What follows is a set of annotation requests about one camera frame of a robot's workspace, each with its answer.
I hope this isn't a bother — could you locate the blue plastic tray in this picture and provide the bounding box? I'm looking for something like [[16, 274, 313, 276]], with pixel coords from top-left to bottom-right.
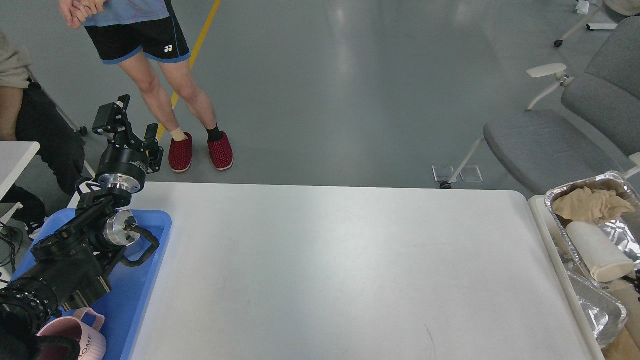
[[11, 208, 172, 360]]

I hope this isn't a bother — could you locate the standing person in shorts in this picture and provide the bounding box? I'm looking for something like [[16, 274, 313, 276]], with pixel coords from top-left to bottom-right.
[[57, 0, 234, 173]]

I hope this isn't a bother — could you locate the aluminium foil tray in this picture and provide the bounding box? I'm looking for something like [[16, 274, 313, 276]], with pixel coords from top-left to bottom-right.
[[544, 171, 639, 289]]

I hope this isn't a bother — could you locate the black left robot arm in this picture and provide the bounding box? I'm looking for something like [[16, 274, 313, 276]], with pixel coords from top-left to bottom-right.
[[0, 95, 163, 360]]

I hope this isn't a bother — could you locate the cream plastic bin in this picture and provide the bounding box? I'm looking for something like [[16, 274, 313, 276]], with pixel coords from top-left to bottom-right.
[[528, 195, 640, 360]]

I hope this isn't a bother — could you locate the pink HOME mug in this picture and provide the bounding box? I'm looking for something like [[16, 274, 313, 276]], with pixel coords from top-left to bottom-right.
[[38, 307, 107, 360]]

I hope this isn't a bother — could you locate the grey office chair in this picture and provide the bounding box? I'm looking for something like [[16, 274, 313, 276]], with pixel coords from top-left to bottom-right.
[[470, 16, 640, 195]]

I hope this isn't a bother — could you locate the white chair base far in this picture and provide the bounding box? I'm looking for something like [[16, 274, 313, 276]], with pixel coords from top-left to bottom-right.
[[553, 0, 640, 48]]

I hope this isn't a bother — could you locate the brown paper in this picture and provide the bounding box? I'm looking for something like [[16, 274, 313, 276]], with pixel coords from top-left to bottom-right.
[[551, 187, 635, 225]]

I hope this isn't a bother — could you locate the small white side table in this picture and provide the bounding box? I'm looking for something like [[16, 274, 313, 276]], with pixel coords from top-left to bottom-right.
[[0, 141, 41, 199]]

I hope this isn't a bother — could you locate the seated person at left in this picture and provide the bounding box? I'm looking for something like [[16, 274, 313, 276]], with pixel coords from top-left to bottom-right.
[[0, 30, 87, 236]]

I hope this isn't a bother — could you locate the cream paper cup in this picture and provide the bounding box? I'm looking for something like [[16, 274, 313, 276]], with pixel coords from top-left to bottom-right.
[[566, 221, 635, 283]]

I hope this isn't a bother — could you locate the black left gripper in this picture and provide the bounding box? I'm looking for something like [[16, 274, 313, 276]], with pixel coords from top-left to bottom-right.
[[92, 95, 164, 193]]

